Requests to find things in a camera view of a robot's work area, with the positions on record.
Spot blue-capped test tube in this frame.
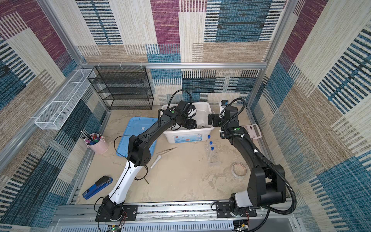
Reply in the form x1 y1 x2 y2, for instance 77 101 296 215
207 150 214 162
205 134 211 151
206 141 214 155

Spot clear test tube rack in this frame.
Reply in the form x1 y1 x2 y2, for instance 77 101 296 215
208 142 221 167

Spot white pestle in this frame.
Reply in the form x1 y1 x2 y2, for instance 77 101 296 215
150 155 162 169

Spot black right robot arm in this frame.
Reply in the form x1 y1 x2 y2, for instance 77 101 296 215
208 106 297 217

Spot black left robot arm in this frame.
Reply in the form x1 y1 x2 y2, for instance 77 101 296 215
95 100 197 223

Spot pink calculator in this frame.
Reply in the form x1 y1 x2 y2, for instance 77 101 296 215
243 123 262 140

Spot white plastic storage box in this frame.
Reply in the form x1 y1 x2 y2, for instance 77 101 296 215
160 101 215 145

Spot metal tweezers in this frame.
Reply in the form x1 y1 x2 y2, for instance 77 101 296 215
157 147 177 155

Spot white tape roll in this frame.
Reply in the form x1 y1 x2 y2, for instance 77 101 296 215
231 162 248 179

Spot blue plastic box lid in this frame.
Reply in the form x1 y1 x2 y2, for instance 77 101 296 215
116 116 160 158

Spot pink pen cup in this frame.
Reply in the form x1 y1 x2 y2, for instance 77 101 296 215
81 131 109 155

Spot blue black device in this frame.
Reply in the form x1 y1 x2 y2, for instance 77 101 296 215
82 176 113 200

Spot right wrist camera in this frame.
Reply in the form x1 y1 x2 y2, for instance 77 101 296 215
219 100 229 118

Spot black wire shelf rack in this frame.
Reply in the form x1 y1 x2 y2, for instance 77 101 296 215
88 66 154 110

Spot black ring with handle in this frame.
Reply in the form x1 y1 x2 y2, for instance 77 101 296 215
134 165 150 185

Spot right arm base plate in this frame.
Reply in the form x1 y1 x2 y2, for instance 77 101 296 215
211 201 257 218

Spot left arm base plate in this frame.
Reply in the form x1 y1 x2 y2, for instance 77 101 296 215
95 205 138 222

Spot white mesh wall basket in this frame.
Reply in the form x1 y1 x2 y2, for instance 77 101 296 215
35 69 91 130

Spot aluminium front rail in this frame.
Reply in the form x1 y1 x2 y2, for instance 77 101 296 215
48 201 305 232

